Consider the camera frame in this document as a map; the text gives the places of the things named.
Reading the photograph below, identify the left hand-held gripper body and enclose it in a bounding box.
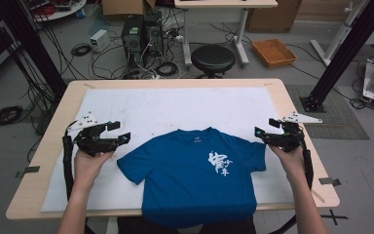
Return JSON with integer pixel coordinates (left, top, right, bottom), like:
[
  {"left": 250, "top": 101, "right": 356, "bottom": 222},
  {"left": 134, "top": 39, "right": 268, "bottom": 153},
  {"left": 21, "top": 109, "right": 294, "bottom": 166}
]
[{"left": 67, "top": 111, "right": 119, "bottom": 158}]

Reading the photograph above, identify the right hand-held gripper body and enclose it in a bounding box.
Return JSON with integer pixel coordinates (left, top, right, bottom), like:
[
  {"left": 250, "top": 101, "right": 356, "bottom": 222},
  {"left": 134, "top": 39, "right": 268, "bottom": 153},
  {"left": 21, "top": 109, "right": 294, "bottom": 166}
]
[{"left": 272, "top": 111, "right": 323, "bottom": 153}]

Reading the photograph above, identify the blue printed T-shirt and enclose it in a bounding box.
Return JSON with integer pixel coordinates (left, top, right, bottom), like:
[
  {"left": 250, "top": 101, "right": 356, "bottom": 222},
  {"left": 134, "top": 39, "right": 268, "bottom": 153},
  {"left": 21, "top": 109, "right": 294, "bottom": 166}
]
[{"left": 116, "top": 127, "right": 268, "bottom": 228}]

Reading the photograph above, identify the person's right hand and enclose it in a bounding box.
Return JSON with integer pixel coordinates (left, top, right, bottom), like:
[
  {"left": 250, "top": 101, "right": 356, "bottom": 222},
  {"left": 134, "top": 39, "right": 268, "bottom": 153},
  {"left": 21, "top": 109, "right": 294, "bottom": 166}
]
[{"left": 268, "top": 145, "right": 307, "bottom": 183}]

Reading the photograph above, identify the person's left hand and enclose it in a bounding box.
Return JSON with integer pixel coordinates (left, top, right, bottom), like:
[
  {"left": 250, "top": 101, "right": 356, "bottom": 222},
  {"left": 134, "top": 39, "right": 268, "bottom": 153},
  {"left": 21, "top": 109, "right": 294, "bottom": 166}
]
[{"left": 73, "top": 149, "right": 115, "bottom": 189}]

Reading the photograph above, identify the white table mat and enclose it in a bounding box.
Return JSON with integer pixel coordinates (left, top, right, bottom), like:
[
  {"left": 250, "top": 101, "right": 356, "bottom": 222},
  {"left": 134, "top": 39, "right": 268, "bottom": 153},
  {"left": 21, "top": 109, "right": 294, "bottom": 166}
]
[{"left": 40, "top": 87, "right": 295, "bottom": 213}]

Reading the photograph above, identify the grey floor mat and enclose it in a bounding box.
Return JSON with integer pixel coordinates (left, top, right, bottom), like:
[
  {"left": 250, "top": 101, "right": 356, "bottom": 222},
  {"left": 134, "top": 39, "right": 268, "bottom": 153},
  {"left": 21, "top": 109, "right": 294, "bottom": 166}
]
[{"left": 285, "top": 85, "right": 370, "bottom": 140}]

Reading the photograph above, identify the grey tape strip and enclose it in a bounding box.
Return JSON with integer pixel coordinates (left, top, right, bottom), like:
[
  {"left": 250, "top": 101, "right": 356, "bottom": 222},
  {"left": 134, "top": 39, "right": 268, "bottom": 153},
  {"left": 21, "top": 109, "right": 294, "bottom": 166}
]
[
  {"left": 15, "top": 165, "right": 41, "bottom": 178},
  {"left": 318, "top": 176, "right": 342, "bottom": 187}
]

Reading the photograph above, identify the orange plastic basket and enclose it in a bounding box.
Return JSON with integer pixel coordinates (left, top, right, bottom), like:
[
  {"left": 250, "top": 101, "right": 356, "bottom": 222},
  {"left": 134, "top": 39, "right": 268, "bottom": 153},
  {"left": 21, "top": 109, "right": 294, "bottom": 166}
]
[{"left": 251, "top": 38, "right": 298, "bottom": 68}]

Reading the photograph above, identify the white power supply box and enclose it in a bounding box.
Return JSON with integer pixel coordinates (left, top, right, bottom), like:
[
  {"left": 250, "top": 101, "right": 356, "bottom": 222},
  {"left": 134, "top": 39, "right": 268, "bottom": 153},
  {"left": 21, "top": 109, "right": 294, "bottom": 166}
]
[{"left": 90, "top": 28, "right": 111, "bottom": 53}]

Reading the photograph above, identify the person's dark clothing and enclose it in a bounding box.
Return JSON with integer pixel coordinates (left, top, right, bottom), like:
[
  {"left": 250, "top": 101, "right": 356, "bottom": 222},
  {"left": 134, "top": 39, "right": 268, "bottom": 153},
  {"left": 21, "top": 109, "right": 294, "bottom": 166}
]
[{"left": 116, "top": 216, "right": 257, "bottom": 234}]

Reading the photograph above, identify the black computer tower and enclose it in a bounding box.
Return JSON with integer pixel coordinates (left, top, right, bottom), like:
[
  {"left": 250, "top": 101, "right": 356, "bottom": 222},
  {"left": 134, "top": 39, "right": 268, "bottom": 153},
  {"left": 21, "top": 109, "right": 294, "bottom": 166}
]
[
  {"left": 142, "top": 11, "right": 166, "bottom": 59},
  {"left": 121, "top": 14, "right": 145, "bottom": 70}
]

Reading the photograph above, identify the black tape cross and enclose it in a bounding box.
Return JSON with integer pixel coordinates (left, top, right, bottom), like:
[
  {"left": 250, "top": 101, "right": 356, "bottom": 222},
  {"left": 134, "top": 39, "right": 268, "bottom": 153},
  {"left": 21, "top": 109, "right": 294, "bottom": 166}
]
[{"left": 320, "top": 209, "right": 350, "bottom": 226}]

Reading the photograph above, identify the black round stool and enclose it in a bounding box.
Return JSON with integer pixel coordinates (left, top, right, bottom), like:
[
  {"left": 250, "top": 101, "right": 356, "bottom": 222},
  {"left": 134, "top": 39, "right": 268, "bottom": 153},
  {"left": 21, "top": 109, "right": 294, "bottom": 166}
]
[{"left": 190, "top": 44, "right": 237, "bottom": 79}]

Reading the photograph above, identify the black metal stand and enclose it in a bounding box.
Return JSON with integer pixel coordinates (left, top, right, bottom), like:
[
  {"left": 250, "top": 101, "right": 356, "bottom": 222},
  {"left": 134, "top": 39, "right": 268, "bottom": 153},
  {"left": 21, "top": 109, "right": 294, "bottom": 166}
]
[
  {"left": 0, "top": 0, "right": 68, "bottom": 98},
  {"left": 300, "top": 0, "right": 374, "bottom": 113}
]

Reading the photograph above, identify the white metal stand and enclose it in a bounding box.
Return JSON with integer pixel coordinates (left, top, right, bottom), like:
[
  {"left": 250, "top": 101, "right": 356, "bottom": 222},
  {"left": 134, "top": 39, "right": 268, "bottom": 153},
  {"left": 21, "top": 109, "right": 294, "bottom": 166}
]
[{"left": 310, "top": 0, "right": 371, "bottom": 66}]

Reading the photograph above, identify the brown cardboard box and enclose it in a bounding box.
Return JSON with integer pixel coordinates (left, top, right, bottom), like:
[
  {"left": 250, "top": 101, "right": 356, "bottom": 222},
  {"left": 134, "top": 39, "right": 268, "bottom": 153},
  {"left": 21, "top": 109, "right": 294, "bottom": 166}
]
[
  {"left": 246, "top": 0, "right": 303, "bottom": 33},
  {"left": 101, "top": 0, "right": 157, "bottom": 18}
]

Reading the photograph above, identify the round white table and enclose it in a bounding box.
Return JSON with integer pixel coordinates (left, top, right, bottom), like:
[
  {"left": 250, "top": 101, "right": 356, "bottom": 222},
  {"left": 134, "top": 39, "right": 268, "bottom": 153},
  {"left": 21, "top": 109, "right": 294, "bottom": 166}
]
[{"left": 22, "top": 0, "right": 88, "bottom": 22}]

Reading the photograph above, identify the white desk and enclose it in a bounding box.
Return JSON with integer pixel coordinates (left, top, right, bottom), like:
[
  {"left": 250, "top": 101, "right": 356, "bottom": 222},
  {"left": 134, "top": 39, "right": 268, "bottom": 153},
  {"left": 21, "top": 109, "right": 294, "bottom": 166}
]
[{"left": 173, "top": 0, "right": 279, "bottom": 67}]

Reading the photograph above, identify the black sleeved gripper cable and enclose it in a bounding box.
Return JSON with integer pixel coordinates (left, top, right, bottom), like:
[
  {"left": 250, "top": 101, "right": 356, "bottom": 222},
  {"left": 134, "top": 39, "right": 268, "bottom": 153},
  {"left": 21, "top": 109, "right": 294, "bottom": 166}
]
[
  {"left": 61, "top": 120, "right": 79, "bottom": 201},
  {"left": 296, "top": 125, "right": 315, "bottom": 190}
]

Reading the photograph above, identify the coiled black cable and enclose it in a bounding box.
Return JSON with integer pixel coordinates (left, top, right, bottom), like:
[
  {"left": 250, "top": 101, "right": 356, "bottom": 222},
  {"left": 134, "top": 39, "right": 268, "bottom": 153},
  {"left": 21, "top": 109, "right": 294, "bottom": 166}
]
[
  {"left": 0, "top": 105, "right": 24, "bottom": 128},
  {"left": 155, "top": 61, "right": 179, "bottom": 77},
  {"left": 70, "top": 43, "right": 93, "bottom": 58}
]

